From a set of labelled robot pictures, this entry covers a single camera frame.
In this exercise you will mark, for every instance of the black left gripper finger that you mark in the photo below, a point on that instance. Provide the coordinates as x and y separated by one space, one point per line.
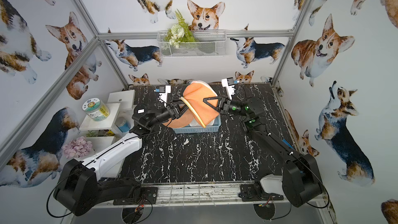
178 102
182 110

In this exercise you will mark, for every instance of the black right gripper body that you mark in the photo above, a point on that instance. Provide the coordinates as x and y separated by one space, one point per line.
222 104

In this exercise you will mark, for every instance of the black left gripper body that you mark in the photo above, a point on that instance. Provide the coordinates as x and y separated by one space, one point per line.
173 110

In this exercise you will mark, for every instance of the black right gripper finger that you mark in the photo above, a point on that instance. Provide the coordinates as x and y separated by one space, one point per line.
214 100
216 107

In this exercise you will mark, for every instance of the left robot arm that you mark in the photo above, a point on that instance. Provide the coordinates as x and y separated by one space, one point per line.
80 187

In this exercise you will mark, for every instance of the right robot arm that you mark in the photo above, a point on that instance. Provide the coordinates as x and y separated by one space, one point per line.
300 181

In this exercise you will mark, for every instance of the light blue perforated plastic basket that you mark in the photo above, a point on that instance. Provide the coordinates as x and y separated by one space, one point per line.
199 128

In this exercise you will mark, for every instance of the green artificial fern plant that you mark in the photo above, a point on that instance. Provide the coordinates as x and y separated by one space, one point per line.
179 33

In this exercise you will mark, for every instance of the blue flat tool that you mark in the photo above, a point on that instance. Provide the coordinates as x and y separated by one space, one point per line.
288 144

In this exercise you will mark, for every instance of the white tiered wooden shelf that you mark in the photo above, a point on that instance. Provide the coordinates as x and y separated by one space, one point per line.
121 105

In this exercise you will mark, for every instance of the green labelled round jar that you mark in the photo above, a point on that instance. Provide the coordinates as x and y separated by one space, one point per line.
96 109

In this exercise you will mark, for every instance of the pink flower bunch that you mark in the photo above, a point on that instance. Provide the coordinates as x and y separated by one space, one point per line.
78 148

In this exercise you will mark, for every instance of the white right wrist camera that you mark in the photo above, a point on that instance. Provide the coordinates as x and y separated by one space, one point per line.
229 85

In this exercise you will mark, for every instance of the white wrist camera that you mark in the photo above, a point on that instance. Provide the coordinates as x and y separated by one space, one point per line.
163 92
229 85

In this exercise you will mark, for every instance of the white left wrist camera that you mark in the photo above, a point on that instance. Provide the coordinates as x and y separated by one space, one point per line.
163 92

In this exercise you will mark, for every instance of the white wire wall basket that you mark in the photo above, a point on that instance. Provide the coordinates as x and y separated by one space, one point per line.
207 44

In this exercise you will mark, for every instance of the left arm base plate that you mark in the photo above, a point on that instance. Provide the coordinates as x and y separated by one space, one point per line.
143 195

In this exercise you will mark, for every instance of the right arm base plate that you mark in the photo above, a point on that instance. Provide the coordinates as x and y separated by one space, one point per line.
254 192

